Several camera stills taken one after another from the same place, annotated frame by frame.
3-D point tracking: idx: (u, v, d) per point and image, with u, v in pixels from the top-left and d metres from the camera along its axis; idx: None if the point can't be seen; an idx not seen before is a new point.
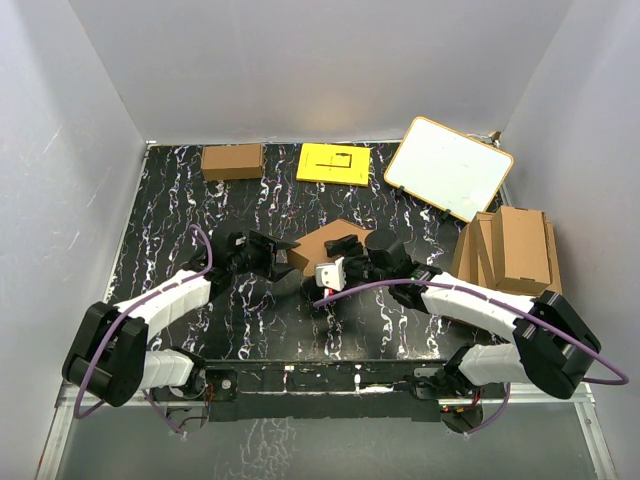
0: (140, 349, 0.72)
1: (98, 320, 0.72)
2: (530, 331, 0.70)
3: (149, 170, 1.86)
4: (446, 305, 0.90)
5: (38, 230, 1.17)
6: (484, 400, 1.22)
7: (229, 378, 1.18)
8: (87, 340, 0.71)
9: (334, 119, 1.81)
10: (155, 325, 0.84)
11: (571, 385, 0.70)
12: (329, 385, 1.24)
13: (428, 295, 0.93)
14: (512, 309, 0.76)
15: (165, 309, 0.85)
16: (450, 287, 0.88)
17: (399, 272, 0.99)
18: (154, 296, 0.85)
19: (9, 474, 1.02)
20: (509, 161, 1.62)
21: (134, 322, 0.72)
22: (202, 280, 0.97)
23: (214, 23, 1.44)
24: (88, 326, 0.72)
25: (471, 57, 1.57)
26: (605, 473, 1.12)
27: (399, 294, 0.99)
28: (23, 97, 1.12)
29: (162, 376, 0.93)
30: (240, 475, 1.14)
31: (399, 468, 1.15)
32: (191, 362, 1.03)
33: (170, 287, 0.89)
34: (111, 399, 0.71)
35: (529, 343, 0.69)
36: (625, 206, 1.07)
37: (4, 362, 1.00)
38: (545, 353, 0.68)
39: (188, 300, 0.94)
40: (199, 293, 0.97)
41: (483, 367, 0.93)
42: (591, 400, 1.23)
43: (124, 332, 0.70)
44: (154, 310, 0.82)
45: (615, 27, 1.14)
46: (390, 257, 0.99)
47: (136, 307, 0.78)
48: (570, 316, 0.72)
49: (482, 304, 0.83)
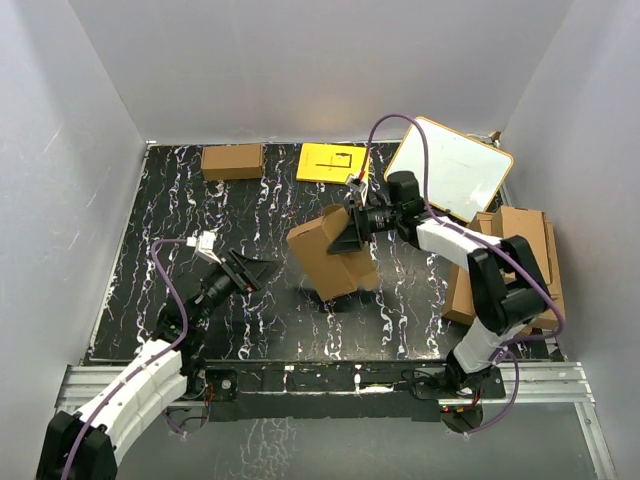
0: (109, 451, 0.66)
1: (60, 433, 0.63)
2: (483, 254, 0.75)
3: (149, 170, 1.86)
4: (433, 240, 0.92)
5: (38, 230, 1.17)
6: (484, 400, 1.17)
7: (230, 378, 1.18)
8: (52, 455, 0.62)
9: (334, 119, 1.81)
10: (123, 419, 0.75)
11: (504, 318, 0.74)
12: (329, 385, 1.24)
13: (421, 228, 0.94)
14: (474, 242, 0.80)
15: (131, 401, 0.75)
16: (440, 223, 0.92)
17: (407, 210, 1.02)
18: (117, 390, 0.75)
19: (10, 473, 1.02)
20: (508, 161, 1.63)
21: (98, 430, 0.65)
22: (171, 353, 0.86)
23: (214, 23, 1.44)
24: (50, 441, 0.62)
25: (471, 56, 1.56)
26: (605, 473, 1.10)
27: (401, 225, 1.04)
28: (22, 96, 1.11)
29: (151, 416, 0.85)
30: (240, 474, 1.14)
31: (399, 468, 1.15)
32: (183, 379, 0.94)
33: (136, 374, 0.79)
34: None
35: (478, 265, 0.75)
36: (625, 207, 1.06)
37: (5, 362, 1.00)
38: (487, 277, 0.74)
39: (160, 376, 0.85)
40: (171, 364, 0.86)
41: (468, 343, 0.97)
42: (591, 400, 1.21)
43: (89, 442, 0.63)
44: (118, 408, 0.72)
45: (615, 26, 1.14)
46: (402, 192, 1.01)
47: (98, 412, 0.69)
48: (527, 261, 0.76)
49: (456, 236, 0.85)
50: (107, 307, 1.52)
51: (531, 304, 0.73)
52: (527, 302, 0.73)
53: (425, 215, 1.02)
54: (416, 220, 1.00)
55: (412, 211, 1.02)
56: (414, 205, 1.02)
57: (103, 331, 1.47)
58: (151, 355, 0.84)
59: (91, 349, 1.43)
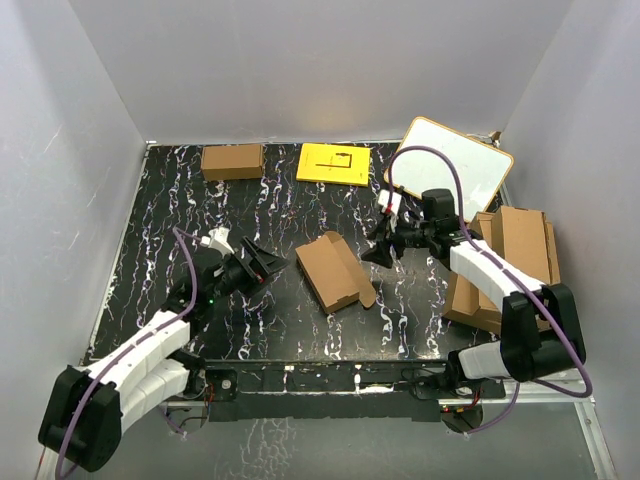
0: (116, 412, 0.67)
1: (69, 387, 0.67)
2: (520, 302, 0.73)
3: (149, 170, 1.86)
4: (465, 264, 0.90)
5: (39, 230, 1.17)
6: (484, 400, 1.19)
7: (229, 378, 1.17)
8: (61, 408, 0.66)
9: (335, 119, 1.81)
10: (131, 384, 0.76)
11: (531, 373, 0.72)
12: (329, 385, 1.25)
13: (454, 249, 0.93)
14: (510, 280, 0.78)
15: (140, 365, 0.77)
16: (477, 250, 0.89)
17: (441, 226, 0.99)
18: (127, 352, 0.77)
19: (11, 473, 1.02)
20: (508, 160, 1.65)
21: (107, 387, 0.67)
22: (180, 322, 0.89)
23: (214, 23, 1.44)
24: (59, 394, 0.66)
25: (471, 57, 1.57)
26: (605, 473, 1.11)
27: (432, 241, 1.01)
28: (23, 96, 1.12)
29: (153, 398, 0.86)
30: (240, 474, 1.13)
31: (399, 468, 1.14)
32: (186, 371, 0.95)
33: (145, 339, 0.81)
34: (88, 464, 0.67)
35: (514, 311, 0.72)
36: (625, 207, 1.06)
37: (5, 362, 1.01)
38: (522, 325, 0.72)
39: (167, 346, 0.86)
40: (180, 335, 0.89)
41: (478, 357, 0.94)
42: (591, 400, 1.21)
43: (96, 399, 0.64)
44: (128, 369, 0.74)
45: (615, 27, 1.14)
46: (437, 206, 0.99)
47: (107, 371, 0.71)
48: (568, 314, 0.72)
49: (495, 271, 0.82)
50: (107, 307, 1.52)
51: (563, 362, 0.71)
52: (560, 359, 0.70)
53: (458, 232, 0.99)
54: (449, 237, 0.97)
55: (445, 228, 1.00)
56: (447, 221, 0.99)
57: (103, 331, 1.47)
58: (161, 323, 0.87)
59: (91, 349, 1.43)
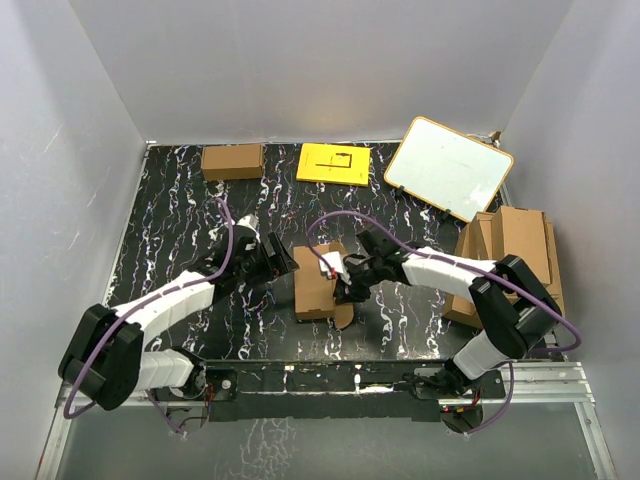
0: (134, 355, 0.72)
1: (95, 323, 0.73)
2: (485, 285, 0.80)
3: (150, 170, 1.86)
4: (423, 273, 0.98)
5: (39, 230, 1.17)
6: (484, 400, 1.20)
7: (229, 378, 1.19)
8: (84, 342, 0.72)
9: (335, 119, 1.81)
10: (154, 330, 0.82)
11: (523, 342, 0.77)
12: (330, 385, 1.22)
13: (408, 264, 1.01)
14: (466, 270, 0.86)
15: (165, 312, 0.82)
16: (425, 257, 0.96)
17: (384, 251, 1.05)
18: (154, 299, 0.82)
19: (10, 474, 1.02)
20: (509, 160, 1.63)
21: (130, 327, 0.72)
22: (206, 284, 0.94)
23: (214, 23, 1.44)
24: (86, 327, 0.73)
25: (471, 57, 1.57)
26: (605, 473, 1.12)
27: (383, 267, 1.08)
28: (23, 96, 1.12)
29: (161, 375, 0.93)
30: (240, 474, 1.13)
31: (399, 468, 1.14)
32: (191, 363, 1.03)
33: (172, 291, 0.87)
34: (104, 401, 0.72)
35: (484, 296, 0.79)
36: (625, 207, 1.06)
37: (5, 363, 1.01)
38: (495, 304, 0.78)
39: (191, 302, 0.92)
40: (203, 296, 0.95)
41: (471, 353, 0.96)
42: (591, 400, 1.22)
43: (119, 337, 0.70)
44: (154, 314, 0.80)
45: (615, 27, 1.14)
46: (373, 235, 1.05)
47: (133, 312, 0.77)
48: (528, 278, 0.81)
49: (449, 268, 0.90)
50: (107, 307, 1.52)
51: (542, 322, 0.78)
52: (540, 320, 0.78)
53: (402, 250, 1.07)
54: (397, 257, 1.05)
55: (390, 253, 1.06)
56: (387, 245, 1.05)
57: None
58: (188, 280, 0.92)
59: None
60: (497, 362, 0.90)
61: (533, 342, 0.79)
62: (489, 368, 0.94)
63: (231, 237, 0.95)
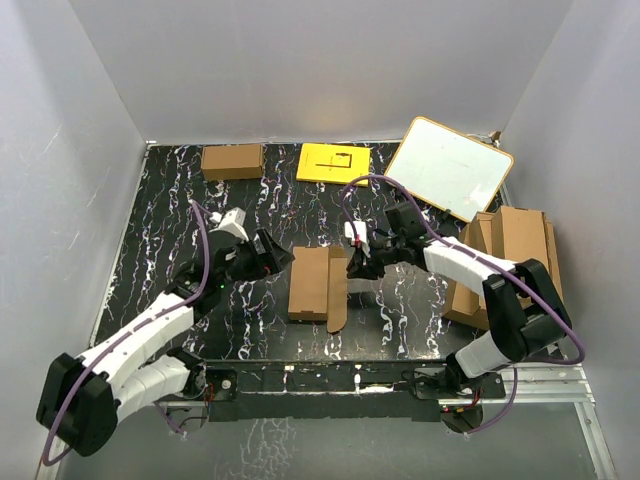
0: (107, 406, 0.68)
1: (62, 375, 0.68)
2: (499, 282, 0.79)
3: (150, 170, 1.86)
4: (442, 261, 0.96)
5: (39, 230, 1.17)
6: (485, 400, 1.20)
7: (229, 378, 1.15)
8: (54, 394, 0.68)
9: (335, 119, 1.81)
10: (128, 371, 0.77)
11: (525, 347, 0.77)
12: (329, 385, 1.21)
13: (428, 250, 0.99)
14: (485, 264, 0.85)
15: (136, 353, 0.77)
16: (448, 246, 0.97)
17: (410, 232, 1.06)
18: (123, 340, 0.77)
19: (10, 474, 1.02)
20: (509, 160, 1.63)
21: (98, 378, 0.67)
22: (183, 308, 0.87)
23: (214, 24, 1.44)
24: (53, 379, 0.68)
25: (470, 57, 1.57)
26: (605, 473, 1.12)
27: (405, 248, 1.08)
28: (24, 97, 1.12)
29: (150, 394, 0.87)
30: (240, 474, 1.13)
31: (399, 468, 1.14)
32: (186, 371, 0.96)
33: (144, 325, 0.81)
34: (82, 451, 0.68)
35: (496, 293, 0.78)
36: (625, 207, 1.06)
37: (5, 364, 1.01)
38: (506, 304, 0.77)
39: (170, 329, 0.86)
40: (182, 321, 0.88)
41: (474, 352, 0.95)
42: (591, 400, 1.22)
43: (87, 389, 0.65)
44: (122, 357, 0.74)
45: (614, 27, 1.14)
46: (402, 215, 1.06)
47: (99, 361, 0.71)
48: (544, 285, 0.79)
49: (468, 260, 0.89)
50: (107, 307, 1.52)
51: (550, 331, 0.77)
52: (547, 329, 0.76)
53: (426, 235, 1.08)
54: (420, 240, 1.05)
55: (415, 234, 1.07)
56: (413, 228, 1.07)
57: (103, 331, 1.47)
58: (163, 308, 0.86)
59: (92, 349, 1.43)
60: (499, 363, 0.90)
61: (536, 349, 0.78)
62: (492, 368, 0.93)
63: (207, 253, 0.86)
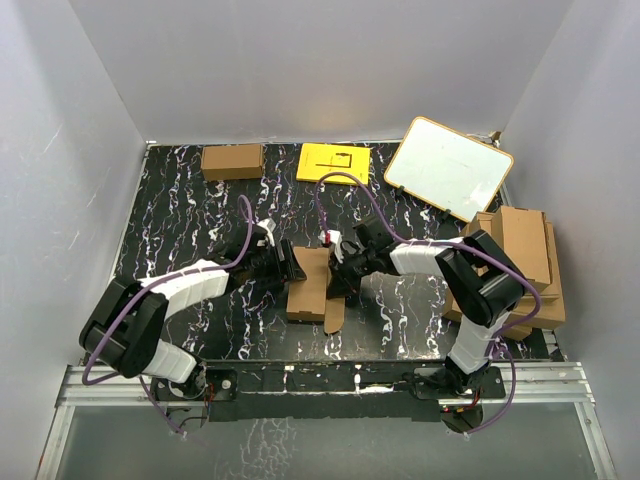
0: (156, 325, 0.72)
1: (122, 290, 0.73)
2: (449, 254, 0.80)
3: (149, 170, 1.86)
4: (407, 258, 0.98)
5: (39, 230, 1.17)
6: (484, 400, 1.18)
7: (230, 378, 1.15)
8: (107, 309, 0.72)
9: (336, 119, 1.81)
10: (174, 306, 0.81)
11: (490, 307, 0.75)
12: (329, 385, 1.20)
13: (394, 253, 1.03)
14: (438, 246, 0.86)
15: (186, 289, 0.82)
16: (408, 242, 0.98)
17: (377, 244, 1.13)
18: (176, 277, 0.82)
19: (9, 474, 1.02)
20: (509, 160, 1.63)
21: (155, 295, 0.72)
22: (221, 272, 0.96)
23: (214, 23, 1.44)
24: (110, 294, 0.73)
25: (471, 57, 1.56)
26: (605, 473, 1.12)
27: (376, 258, 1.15)
28: (23, 97, 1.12)
29: (165, 366, 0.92)
30: (240, 474, 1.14)
31: (399, 468, 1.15)
32: (194, 362, 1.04)
33: (192, 272, 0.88)
34: (125, 370, 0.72)
35: (447, 263, 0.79)
36: (625, 207, 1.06)
37: (5, 363, 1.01)
38: (458, 271, 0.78)
39: (207, 287, 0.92)
40: (217, 283, 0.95)
41: (463, 345, 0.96)
42: (591, 400, 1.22)
43: (144, 306, 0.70)
44: (175, 288, 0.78)
45: (615, 26, 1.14)
46: (368, 229, 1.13)
47: (158, 284, 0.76)
48: (494, 248, 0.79)
49: (424, 248, 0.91)
50: None
51: (510, 287, 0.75)
52: (506, 286, 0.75)
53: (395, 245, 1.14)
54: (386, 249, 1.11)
55: (383, 244, 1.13)
56: (381, 239, 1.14)
57: None
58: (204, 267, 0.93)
59: None
60: (484, 347, 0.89)
61: (503, 308, 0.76)
62: (483, 358, 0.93)
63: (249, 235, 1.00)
